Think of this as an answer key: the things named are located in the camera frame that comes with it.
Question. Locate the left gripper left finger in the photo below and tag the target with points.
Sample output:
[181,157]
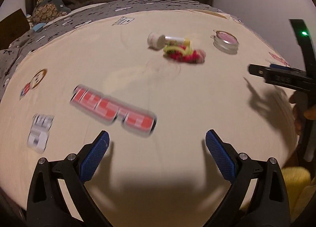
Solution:
[46,205]

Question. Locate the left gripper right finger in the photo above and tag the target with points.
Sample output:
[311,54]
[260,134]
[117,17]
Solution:
[242,173]

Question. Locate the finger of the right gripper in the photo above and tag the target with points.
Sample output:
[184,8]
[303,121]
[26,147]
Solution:
[261,71]
[275,66]

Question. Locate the right hand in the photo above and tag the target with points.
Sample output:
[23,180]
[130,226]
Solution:
[299,116]

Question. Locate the yellow fluffy blanket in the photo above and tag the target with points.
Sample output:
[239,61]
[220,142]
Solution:
[300,192]

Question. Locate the round pink lid tin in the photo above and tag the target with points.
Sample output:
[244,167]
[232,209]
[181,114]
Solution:
[225,42]

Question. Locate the white yellow lip balm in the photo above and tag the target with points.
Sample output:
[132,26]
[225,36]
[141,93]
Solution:
[177,40]

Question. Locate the beige cartoon bed quilt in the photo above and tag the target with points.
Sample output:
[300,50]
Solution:
[102,75]

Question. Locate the white gauze roll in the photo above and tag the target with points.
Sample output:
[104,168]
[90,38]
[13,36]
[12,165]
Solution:
[156,41]

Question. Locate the grey patterned pillow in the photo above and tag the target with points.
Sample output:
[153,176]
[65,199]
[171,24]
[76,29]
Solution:
[9,57]

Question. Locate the small blue cloth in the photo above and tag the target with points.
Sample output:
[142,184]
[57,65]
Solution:
[38,27]

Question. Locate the dark wooden headboard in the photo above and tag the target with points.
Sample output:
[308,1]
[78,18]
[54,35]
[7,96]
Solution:
[12,27]

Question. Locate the plush toy with cap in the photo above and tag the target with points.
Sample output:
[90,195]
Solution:
[46,11]

